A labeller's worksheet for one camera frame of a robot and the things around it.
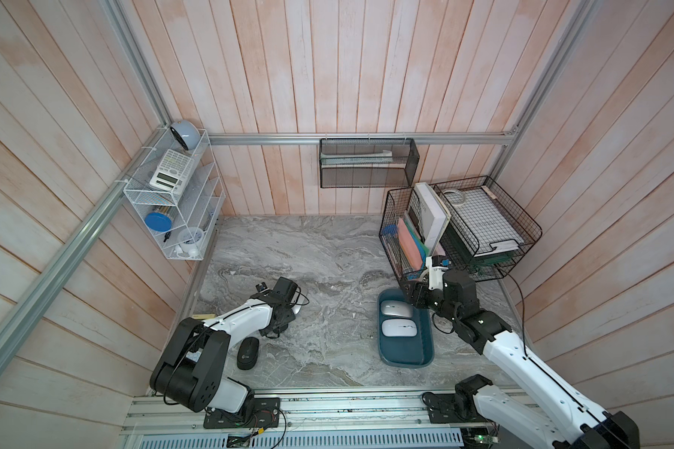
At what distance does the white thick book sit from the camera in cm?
87

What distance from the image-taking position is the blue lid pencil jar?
78 cm

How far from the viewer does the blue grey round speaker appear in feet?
2.73

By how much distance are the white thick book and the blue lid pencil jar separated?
2.60 feet

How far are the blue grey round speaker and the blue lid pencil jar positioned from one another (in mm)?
231
